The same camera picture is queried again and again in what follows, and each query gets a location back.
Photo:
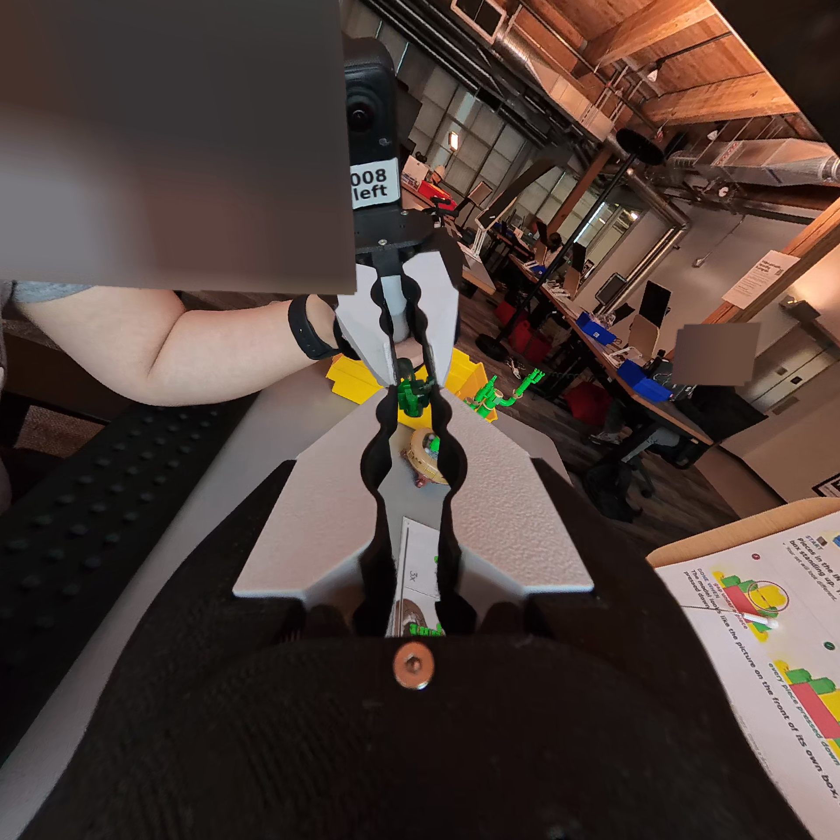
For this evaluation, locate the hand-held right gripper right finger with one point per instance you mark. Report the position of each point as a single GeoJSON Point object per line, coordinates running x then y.
{"type": "Point", "coordinates": [518, 525]}

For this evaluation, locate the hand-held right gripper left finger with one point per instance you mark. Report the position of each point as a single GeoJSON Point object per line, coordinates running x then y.
{"type": "Point", "coordinates": [315, 518]}

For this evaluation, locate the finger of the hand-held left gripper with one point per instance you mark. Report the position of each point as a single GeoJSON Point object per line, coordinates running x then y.
{"type": "Point", "coordinates": [438, 308]}
{"type": "Point", "coordinates": [364, 328]}

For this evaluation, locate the yellow plastic bin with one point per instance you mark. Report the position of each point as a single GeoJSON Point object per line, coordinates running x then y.
{"type": "Point", "coordinates": [351, 384]}

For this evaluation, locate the dark green lego plant piece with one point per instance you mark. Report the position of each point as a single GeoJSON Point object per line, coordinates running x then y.
{"type": "Point", "coordinates": [410, 394]}

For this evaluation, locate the person's left forearm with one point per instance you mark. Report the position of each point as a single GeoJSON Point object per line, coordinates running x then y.
{"type": "Point", "coordinates": [170, 341]}

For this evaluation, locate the light green lego plant stem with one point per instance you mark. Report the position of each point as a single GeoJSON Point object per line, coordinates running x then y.
{"type": "Point", "coordinates": [492, 394]}

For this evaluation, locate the white lego instruction booklet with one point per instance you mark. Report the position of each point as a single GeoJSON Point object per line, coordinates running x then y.
{"type": "Point", "coordinates": [420, 558]}

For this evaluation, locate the tan round lego piece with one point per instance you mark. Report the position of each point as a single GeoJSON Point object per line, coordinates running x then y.
{"type": "Point", "coordinates": [423, 459]}

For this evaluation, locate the person's left hand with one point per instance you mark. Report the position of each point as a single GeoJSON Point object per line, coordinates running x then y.
{"type": "Point", "coordinates": [326, 313]}

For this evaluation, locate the black wrist band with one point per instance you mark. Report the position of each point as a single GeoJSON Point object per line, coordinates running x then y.
{"type": "Point", "coordinates": [305, 328]}

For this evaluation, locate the red plastic bin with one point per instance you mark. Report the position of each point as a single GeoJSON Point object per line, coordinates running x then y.
{"type": "Point", "coordinates": [587, 401]}
{"type": "Point", "coordinates": [525, 336]}

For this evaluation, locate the black office chair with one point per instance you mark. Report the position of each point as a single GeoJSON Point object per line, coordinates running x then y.
{"type": "Point", "coordinates": [617, 485]}

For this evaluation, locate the blue plastic bin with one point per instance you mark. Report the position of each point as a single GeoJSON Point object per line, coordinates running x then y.
{"type": "Point", "coordinates": [643, 380]}
{"type": "Point", "coordinates": [594, 328]}

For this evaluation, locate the long wooden workbench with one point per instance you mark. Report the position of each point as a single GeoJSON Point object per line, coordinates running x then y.
{"type": "Point", "coordinates": [682, 413]}

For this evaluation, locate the wooden clipboard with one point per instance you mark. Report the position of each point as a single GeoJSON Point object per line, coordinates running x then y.
{"type": "Point", "coordinates": [722, 531]}

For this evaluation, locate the black dimpled panel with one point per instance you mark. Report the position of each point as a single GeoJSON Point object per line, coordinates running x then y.
{"type": "Point", "coordinates": [79, 525]}

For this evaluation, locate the white ceiling vent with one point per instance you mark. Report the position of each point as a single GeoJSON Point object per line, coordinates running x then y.
{"type": "Point", "coordinates": [482, 13]}

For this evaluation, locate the black disc pole stand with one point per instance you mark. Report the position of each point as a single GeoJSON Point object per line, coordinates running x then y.
{"type": "Point", "coordinates": [640, 145]}

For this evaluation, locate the printed instruction sheet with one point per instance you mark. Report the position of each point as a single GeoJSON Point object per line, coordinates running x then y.
{"type": "Point", "coordinates": [754, 689]}

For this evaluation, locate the white paper notice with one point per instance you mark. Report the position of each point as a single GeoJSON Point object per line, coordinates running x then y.
{"type": "Point", "coordinates": [764, 279]}

